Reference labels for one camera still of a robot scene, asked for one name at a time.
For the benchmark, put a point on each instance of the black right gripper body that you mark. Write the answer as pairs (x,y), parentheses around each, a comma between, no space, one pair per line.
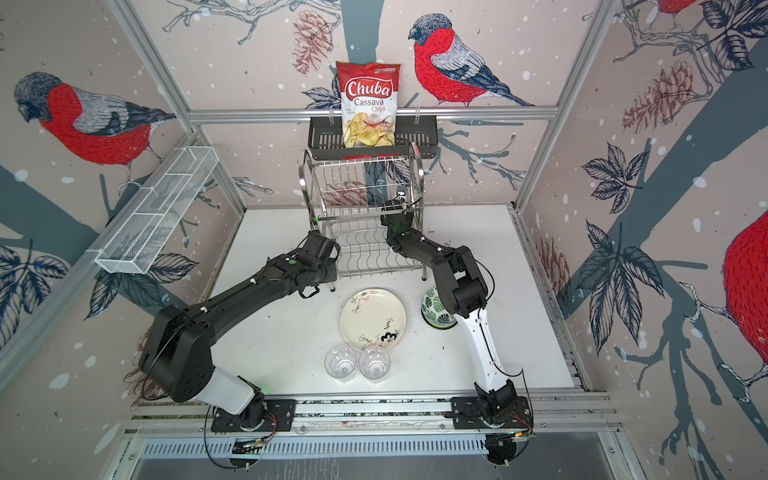
(409,218)

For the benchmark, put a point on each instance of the silver two-tier dish rack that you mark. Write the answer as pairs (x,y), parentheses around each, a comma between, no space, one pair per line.
(345,200)

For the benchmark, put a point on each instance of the green leaf pattern bowl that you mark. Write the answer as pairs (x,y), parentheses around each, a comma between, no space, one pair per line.
(433,309)

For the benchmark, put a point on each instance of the white floral plate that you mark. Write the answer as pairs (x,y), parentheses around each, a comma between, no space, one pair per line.
(373,317)

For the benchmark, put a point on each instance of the clear drinking glass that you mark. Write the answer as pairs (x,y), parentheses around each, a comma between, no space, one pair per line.
(341,362)
(374,363)

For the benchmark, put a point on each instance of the blue floral white bowl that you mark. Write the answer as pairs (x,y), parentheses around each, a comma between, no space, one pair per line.
(441,326)

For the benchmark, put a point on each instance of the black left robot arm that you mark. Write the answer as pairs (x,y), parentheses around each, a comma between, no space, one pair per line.
(178,353)

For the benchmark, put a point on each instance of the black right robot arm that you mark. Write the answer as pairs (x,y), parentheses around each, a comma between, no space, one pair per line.
(464,293)

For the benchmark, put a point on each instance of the Chuba cassava chips bag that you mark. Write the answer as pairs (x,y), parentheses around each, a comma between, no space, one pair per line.
(368,99)

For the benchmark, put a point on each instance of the black wall basket shelf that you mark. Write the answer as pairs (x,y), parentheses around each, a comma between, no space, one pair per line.
(325,139)

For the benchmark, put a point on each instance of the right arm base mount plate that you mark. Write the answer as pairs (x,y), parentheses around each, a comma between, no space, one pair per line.
(466,413)

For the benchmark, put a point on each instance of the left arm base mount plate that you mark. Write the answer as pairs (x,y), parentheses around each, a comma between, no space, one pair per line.
(270,415)

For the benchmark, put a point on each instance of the white wire wall basket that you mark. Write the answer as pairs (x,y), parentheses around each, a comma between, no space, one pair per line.
(141,237)

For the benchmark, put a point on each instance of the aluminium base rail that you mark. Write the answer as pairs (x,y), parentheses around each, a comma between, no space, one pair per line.
(394,425)

